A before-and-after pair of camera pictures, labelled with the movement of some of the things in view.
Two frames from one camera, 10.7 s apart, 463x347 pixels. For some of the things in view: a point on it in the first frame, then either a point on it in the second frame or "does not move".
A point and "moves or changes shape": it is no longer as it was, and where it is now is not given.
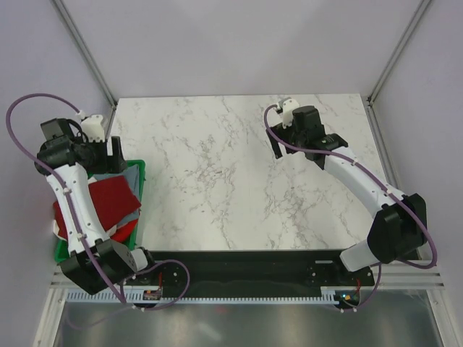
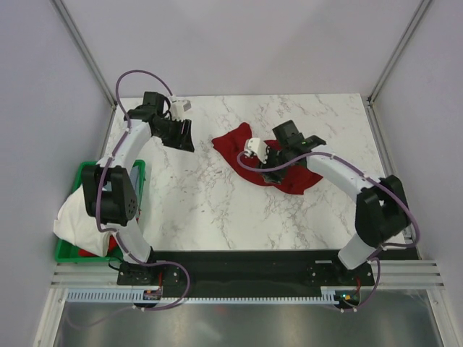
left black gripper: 108,163 -> 181,142
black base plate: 253,270 does not move
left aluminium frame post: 66,17 does not move
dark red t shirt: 114,200 moves or changes shape
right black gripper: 281,132 -> 270,178
